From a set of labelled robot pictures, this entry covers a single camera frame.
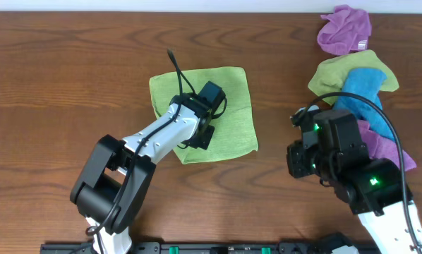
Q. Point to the light green cloth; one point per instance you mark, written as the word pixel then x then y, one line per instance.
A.
pixel 234 134

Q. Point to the blue cloth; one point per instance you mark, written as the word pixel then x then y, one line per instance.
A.
pixel 365 82

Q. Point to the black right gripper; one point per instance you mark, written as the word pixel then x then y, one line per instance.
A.
pixel 296 169

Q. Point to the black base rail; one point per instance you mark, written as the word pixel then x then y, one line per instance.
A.
pixel 278 248

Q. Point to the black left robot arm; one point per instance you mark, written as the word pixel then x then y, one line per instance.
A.
pixel 112 186

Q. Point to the small purple cloth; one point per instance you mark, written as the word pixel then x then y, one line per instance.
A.
pixel 346 30

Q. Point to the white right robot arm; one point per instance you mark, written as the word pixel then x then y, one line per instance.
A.
pixel 372 188

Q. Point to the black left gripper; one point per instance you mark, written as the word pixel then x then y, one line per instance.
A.
pixel 204 142

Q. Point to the large purple cloth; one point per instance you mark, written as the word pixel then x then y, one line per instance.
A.
pixel 378 147

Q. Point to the olive green cloth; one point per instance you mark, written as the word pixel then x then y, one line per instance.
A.
pixel 331 74

